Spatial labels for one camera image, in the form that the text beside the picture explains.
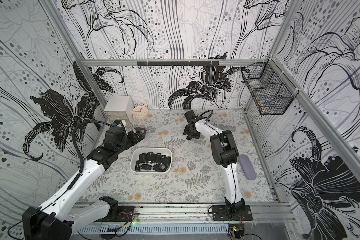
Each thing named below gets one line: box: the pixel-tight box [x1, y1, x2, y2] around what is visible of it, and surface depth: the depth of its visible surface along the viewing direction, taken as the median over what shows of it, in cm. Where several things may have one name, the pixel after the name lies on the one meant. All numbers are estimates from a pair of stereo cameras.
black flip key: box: [146, 151, 154, 161], surface depth 92 cm
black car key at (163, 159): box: [160, 155, 167, 164], surface depth 92 cm
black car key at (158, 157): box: [155, 153, 162, 163], surface depth 92 cm
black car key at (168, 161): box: [165, 156, 171, 167], surface depth 92 cm
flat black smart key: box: [153, 162, 168, 172], surface depth 88 cm
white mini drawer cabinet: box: [103, 95, 133, 125], surface depth 108 cm
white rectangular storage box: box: [129, 147, 173, 174], surface depth 91 cm
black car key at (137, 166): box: [135, 160, 141, 172], surface depth 90 cm
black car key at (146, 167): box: [140, 164, 152, 171], surface depth 89 cm
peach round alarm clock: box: [132, 105, 149, 120], surface depth 117 cm
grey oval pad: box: [238, 154, 257, 181], surface depth 85 cm
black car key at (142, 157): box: [139, 152, 147, 163], surface depth 92 cm
